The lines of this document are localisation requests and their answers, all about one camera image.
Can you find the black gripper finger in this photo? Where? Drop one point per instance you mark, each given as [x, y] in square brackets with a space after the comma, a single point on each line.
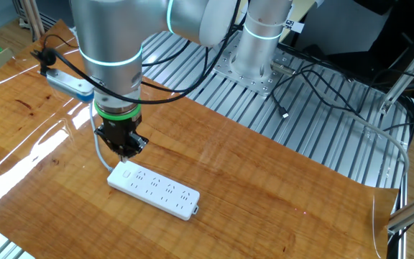
[137, 145]
[107, 142]

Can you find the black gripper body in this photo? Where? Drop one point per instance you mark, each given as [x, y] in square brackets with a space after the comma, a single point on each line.
[120, 129]

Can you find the white power strip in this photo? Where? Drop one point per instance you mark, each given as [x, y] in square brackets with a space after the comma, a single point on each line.
[156, 188]

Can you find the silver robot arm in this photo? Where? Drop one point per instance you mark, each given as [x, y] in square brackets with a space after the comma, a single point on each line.
[110, 36]

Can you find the wood-grain table mat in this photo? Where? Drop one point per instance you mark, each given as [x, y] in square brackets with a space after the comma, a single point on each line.
[246, 187]

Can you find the wooden sticks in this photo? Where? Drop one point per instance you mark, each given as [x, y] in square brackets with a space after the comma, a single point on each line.
[34, 18]

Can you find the white printed tag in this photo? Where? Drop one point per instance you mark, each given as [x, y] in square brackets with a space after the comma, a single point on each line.
[295, 26]

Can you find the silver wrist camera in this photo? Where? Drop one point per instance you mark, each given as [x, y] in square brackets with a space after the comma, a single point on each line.
[67, 84]

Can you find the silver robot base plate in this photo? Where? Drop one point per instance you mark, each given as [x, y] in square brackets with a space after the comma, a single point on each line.
[261, 84]

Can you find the slanted aluminium frame profile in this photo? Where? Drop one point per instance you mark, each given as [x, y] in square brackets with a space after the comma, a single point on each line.
[408, 72]

